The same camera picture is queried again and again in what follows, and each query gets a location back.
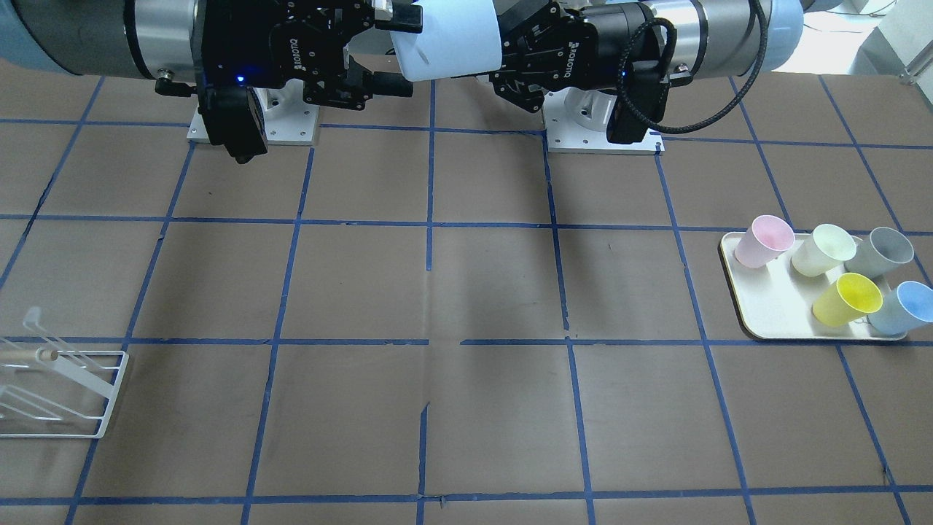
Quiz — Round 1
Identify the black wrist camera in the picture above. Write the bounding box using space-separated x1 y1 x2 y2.
198 86 269 164
606 60 671 145

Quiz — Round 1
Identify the bright yellow plastic cup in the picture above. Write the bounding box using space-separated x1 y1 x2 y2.
812 273 884 327

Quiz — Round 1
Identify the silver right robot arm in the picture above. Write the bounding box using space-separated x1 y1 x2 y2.
2 1 423 111

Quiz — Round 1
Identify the white plastic tray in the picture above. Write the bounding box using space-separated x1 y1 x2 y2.
719 232 906 341

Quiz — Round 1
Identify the pink plastic cup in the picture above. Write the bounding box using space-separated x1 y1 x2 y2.
734 214 796 268

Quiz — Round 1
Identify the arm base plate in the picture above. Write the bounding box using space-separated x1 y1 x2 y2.
187 79 319 149
543 87 665 155

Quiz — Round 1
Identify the white wire cup rack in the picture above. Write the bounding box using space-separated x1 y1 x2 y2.
1 306 130 439

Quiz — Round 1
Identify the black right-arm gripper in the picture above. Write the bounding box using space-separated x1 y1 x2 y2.
200 1 423 110

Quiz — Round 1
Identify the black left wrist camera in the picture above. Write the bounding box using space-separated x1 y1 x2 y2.
606 60 671 145

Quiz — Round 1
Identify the light blue plastic cup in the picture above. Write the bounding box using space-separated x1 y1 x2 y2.
391 1 503 82

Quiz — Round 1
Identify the blue plastic cup on tray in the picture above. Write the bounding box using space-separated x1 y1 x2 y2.
867 281 932 335

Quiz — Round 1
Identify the pale yellow plastic cup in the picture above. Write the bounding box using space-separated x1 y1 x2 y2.
791 224 857 278

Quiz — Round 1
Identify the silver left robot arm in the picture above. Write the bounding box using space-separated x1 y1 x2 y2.
488 1 810 112

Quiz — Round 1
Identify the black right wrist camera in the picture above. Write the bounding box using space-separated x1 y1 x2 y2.
198 86 269 164

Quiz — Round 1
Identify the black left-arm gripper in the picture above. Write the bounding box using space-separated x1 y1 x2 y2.
490 1 639 113

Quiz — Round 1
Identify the black braided cable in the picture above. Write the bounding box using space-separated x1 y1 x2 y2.
616 0 770 136

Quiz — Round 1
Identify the grey plastic cup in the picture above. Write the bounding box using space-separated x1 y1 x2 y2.
844 227 914 279

